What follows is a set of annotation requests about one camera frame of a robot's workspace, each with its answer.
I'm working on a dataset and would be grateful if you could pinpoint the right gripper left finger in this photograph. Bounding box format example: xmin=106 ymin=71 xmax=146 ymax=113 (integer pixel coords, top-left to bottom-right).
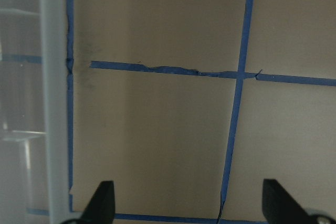
xmin=62 ymin=181 xmax=116 ymax=224

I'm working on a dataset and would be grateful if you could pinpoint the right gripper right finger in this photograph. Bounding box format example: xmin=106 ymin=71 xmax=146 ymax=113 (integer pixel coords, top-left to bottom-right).
xmin=262 ymin=179 xmax=331 ymax=224

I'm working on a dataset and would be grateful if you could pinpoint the clear plastic box lid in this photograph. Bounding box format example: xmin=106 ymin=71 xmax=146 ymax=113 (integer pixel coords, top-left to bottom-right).
xmin=1 ymin=0 xmax=70 ymax=223

